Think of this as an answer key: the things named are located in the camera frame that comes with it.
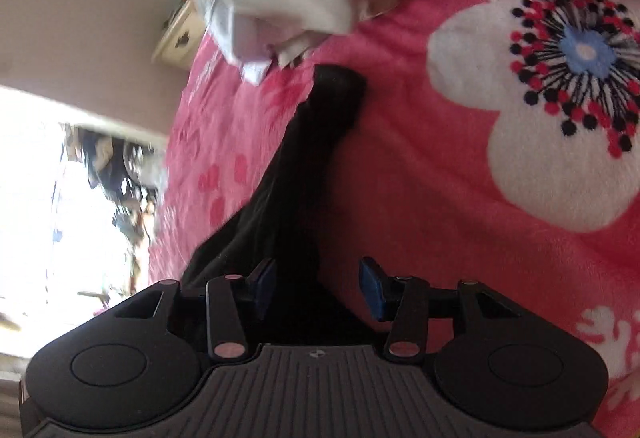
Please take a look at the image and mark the black smile t-shirt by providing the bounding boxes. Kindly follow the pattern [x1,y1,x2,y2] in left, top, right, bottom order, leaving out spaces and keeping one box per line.
[180,65,373,346]

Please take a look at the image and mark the wheelchair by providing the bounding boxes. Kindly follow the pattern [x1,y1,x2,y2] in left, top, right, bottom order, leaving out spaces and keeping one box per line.
[63,124,160,247]

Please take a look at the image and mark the pink floral bed blanket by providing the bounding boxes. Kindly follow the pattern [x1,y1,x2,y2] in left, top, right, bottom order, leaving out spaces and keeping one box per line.
[150,0,639,437]

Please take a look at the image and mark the cream nightstand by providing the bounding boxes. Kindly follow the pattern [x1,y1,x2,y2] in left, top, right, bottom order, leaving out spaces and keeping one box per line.
[152,0,205,71]

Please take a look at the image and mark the beige trousers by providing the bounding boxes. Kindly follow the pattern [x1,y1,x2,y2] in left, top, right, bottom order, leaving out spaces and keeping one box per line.
[272,0,400,69]

